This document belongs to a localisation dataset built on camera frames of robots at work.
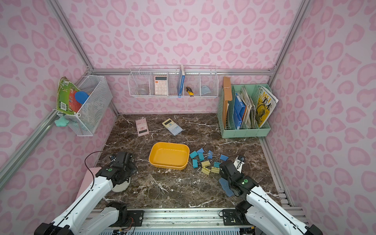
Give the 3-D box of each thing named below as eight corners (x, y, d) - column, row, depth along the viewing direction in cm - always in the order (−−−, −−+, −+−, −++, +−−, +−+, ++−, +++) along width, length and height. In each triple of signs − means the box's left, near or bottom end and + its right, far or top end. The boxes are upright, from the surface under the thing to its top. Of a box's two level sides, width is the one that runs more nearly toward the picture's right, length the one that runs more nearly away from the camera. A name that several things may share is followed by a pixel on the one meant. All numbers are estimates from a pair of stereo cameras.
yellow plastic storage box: (148, 170, 91) (146, 166, 87) (153, 147, 102) (151, 142, 98) (189, 170, 91) (188, 166, 87) (189, 146, 102) (189, 142, 98)
